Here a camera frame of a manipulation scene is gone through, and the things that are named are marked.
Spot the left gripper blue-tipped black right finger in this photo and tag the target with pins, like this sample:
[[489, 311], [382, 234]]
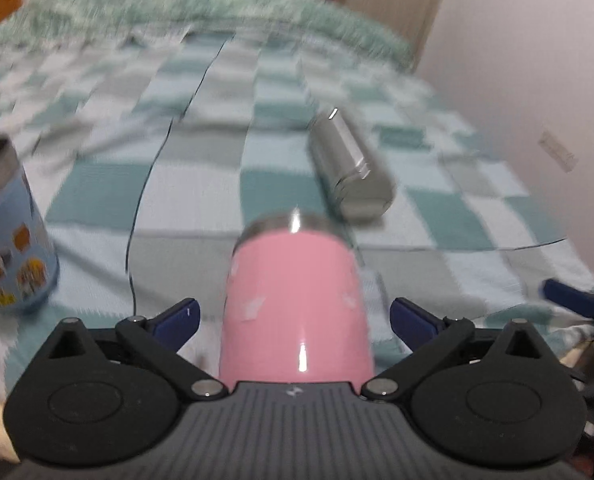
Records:
[[435, 343]]

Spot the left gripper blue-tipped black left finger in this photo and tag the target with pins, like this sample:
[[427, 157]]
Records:
[[153, 344]]

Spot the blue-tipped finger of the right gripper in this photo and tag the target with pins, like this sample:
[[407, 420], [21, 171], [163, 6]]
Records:
[[568, 297]]

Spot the pink steel cup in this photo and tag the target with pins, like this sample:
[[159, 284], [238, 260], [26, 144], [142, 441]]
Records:
[[294, 310]]

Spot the blue cartoon sticker cup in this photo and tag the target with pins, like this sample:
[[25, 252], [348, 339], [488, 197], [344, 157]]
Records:
[[29, 264]]

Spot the plain stainless steel cup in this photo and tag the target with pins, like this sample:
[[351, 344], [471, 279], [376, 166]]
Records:
[[356, 180]]

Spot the green checkered blanket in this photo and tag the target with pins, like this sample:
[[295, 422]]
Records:
[[147, 160]]

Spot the green floral quilt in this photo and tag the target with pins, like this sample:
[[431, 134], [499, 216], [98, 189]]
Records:
[[41, 22]]

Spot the white wall socket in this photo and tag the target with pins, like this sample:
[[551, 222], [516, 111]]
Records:
[[557, 151]]

